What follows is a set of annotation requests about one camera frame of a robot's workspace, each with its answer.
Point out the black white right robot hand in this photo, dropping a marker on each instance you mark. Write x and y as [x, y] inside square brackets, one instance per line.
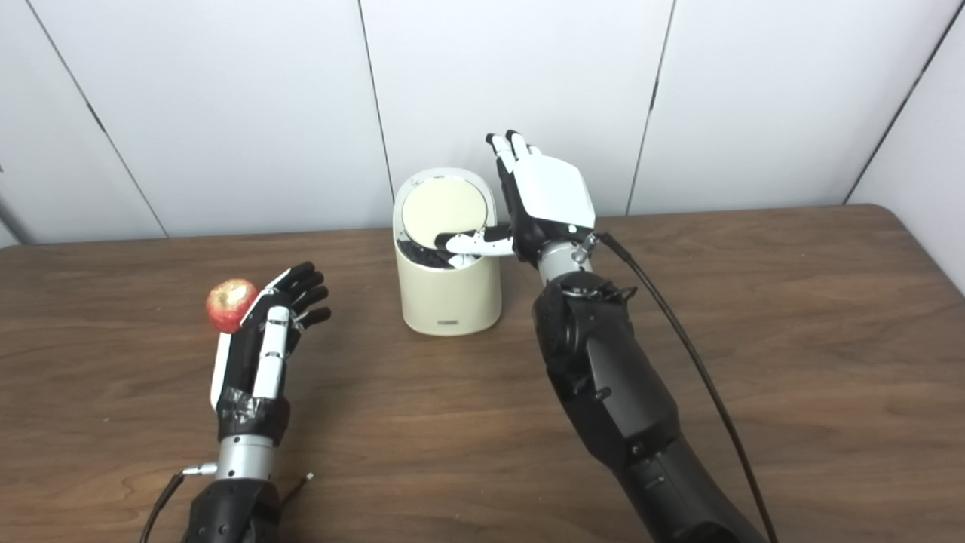
[554, 192]

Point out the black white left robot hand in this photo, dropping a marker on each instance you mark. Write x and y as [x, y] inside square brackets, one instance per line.
[241, 362]

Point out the red apple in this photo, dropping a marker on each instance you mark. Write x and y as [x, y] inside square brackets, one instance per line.
[228, 304]

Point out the cream round bin lid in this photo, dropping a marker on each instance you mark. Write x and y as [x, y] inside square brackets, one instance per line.
[441, 207]

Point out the cream-colored round bin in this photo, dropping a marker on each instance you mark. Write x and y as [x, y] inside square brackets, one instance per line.
[452, 298]

